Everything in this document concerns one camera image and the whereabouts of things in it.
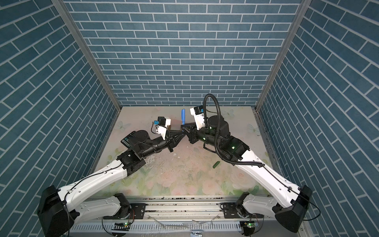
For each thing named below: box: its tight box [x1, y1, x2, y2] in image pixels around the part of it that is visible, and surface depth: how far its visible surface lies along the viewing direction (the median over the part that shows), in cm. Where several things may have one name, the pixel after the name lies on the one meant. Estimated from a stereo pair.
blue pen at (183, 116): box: [181, 108, 186, 125], surface depth 63 cm
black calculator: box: [120, 130, 136, 149], surface depth 101 cm
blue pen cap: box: [181, 108, 186, 124], surface depth 63 cm
